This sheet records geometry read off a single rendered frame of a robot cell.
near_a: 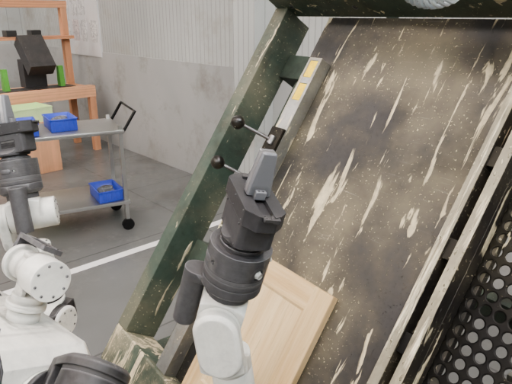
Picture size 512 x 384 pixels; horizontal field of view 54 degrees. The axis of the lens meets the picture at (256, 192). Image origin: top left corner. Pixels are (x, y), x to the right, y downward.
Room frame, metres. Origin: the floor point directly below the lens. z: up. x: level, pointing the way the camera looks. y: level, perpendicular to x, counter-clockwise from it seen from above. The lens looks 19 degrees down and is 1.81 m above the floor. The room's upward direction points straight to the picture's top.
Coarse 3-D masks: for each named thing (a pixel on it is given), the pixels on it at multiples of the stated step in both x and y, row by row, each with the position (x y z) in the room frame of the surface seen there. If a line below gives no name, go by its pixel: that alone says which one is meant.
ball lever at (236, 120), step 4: (236, 116) 1.33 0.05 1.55; (240, 116) 1.33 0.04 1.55; (232, 120) 1.33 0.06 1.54; (236, 120) 1.32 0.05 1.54; (240, 120) 1.32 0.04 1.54; (244, 120) 1.33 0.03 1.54; (232, 124) 1.32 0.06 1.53; (236, 124) 1.32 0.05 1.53; (240, 124) 1.32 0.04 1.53; (244, 124) 1.33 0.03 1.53; (236, 128) 1.32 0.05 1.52; (240, 128) 1.33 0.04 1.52; (248, 128) 1.33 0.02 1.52; (252, 128) 1.34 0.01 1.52; (256, 132) 1.33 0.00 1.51; (260, 132) 1.34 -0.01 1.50; (264, 136) 1.33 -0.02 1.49; (268, 136) 1.34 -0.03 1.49; (272, 136) 1.33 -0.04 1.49; (268, 140) 1.33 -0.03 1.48; (272, 140) 1.33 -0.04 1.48; (272, 144) 1.33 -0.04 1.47
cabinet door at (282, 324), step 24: (264, 288) 1.09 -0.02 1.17; (288, 288) 1.04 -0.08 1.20; (312, 288) 1.00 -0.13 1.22; (264, 312) 1.04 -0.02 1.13; (288, 312) 1.00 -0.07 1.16; (312, 312) 0.96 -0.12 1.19; (264, 336) 1.00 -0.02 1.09; (288, 336) 0.96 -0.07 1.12; (312, 336) 0.92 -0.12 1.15; (264, 360) 0.96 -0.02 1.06; (288, 360) 0.92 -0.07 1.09
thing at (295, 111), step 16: (320, 64) 1.41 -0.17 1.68; (304, 80) 1.41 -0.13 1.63; (320, 80) 1.41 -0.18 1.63; (304, 96) 1.37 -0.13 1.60; (288, 112) 1.38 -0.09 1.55; (304, 112) 1.38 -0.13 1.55; (288, 128) 1.34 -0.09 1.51; (288, 144) 1.34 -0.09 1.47; (176, 336) 1.15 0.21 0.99; (192, 336) 1.15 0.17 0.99; (176, 352) 1.12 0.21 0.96; (160, 368) 1.12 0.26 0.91; (176, 368) 1.12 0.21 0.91
